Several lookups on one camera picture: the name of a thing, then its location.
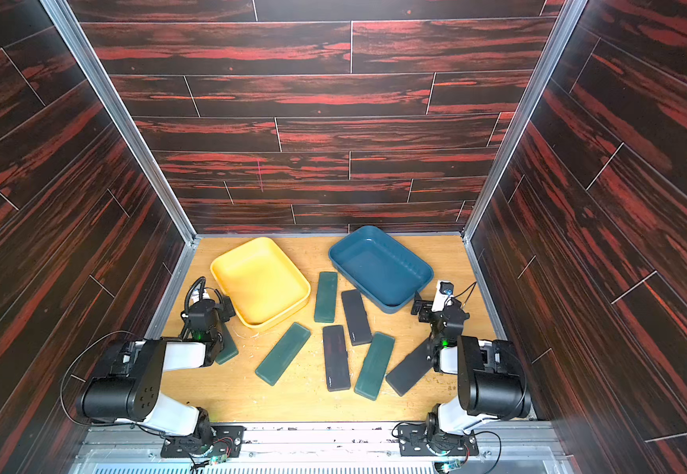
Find black pencil case right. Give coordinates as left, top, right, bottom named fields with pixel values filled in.
left=385, top=340, right=434, bottom=397

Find yellow plastic storage tray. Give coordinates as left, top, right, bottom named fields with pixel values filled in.
left=210, top=237, right=311, bottom=332

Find black pencil case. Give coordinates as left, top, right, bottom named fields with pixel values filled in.
left=323, top=325, right=351, bottom=392
left=341, top=290, right=373, bottom=346
left=385, top=340, right=434, bottom=397

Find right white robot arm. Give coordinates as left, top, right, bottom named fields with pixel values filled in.
left=411, top=297, right=532, bottom=444

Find black pencil case upper middle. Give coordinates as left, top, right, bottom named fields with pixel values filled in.
left=341, top=290, right=373, bottom=346

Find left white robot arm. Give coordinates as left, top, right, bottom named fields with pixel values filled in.
left=77, top=293, right=235, bottom=450

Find black pencil case lower middle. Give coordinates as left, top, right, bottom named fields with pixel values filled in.
left=323, top=325, right=351, bottom=392

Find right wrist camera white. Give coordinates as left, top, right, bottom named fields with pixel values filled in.
left=432, top=280, right=454, bottom=312

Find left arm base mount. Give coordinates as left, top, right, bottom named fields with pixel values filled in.
left=160, top=424, right=246, bottom=462

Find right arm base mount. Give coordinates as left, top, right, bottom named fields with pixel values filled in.
left=392, top=422, right=479, bottom=457

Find teal plastic storage tray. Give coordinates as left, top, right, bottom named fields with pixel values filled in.
left=329, top=225, right=434, bottom=314

